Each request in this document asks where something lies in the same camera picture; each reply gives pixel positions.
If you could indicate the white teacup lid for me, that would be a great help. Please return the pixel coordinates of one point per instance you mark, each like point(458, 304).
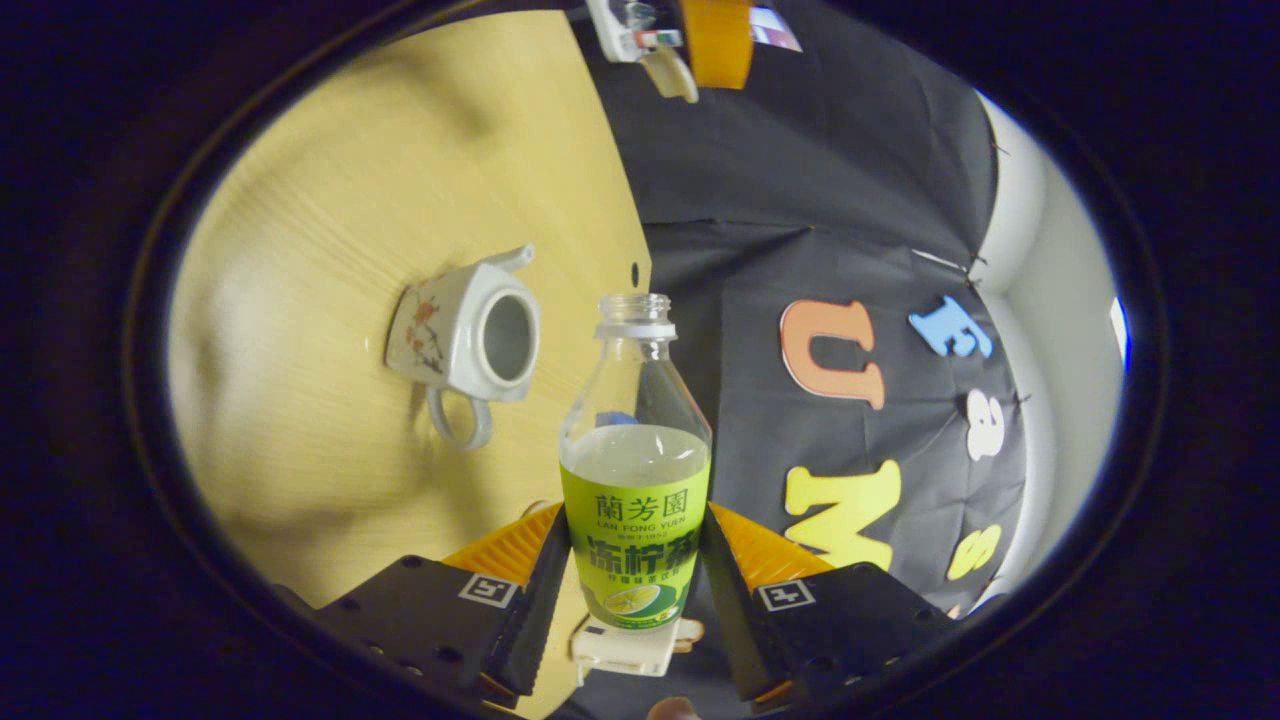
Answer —
point(672, 78)

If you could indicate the computer monitor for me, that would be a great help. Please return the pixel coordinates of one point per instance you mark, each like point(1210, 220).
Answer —
point(775, 30)

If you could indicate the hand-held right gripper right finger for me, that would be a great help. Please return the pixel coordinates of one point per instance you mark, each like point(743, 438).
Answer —
point(730, 600)

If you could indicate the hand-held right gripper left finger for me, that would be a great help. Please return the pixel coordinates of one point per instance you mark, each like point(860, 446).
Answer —
point(535, 590)

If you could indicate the white floral teacup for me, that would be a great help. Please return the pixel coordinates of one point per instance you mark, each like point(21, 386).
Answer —
point(455, 335)

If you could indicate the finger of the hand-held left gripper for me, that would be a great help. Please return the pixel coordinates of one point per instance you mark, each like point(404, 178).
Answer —
point(716, 45)

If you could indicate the black backdrop cloth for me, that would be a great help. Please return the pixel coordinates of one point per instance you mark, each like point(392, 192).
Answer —
point(800, 200)

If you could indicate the white side table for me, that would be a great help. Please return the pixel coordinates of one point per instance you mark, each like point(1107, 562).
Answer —
point(612, 30)

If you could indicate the white toaster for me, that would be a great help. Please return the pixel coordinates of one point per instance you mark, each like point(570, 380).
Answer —
point(620, 650)

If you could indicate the pale bread slice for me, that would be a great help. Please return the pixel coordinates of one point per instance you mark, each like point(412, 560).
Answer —
point(692, 634)

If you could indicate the green label water bottle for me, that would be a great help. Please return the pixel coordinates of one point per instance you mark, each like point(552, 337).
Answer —
point(635, 520)

